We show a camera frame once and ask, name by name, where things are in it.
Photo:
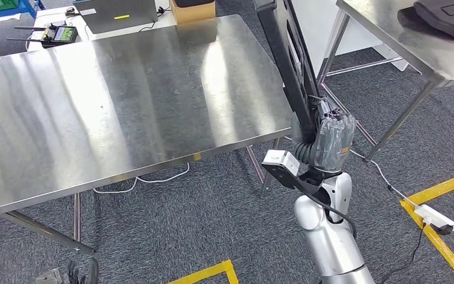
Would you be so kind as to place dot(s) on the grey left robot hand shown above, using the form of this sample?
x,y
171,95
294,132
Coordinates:
x,y
82,276

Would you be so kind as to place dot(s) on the black plastic frame part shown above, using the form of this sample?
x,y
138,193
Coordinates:
x,y
278,47

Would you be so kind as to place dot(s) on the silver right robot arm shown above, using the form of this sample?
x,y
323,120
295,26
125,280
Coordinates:
x,y
329,247

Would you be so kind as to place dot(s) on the stainless steel workbench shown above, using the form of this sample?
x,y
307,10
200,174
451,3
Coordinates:
x,y
113,109

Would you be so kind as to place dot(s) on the yellow floor tape square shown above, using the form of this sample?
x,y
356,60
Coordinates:
x,y
211,270
438,243

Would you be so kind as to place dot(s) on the black phone with screen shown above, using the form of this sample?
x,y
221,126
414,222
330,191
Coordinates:
x,y
60,35

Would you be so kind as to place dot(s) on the dark grey laptop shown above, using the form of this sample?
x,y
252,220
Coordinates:
x,y
113,17

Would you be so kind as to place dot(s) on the brown box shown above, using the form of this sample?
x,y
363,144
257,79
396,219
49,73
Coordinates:
x,y
191,15

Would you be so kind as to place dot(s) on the black bag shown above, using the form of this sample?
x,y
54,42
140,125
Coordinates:
x,y
193,3

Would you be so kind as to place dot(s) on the white power strip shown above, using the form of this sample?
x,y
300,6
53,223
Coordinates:
x,y
434,217

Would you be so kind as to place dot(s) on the white panel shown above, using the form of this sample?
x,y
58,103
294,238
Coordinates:
x,y
364,39

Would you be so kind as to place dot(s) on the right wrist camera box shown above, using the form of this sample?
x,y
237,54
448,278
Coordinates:
x,y
282,158

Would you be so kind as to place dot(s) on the steel frame table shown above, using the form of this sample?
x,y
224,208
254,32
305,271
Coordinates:
x,y
426,51

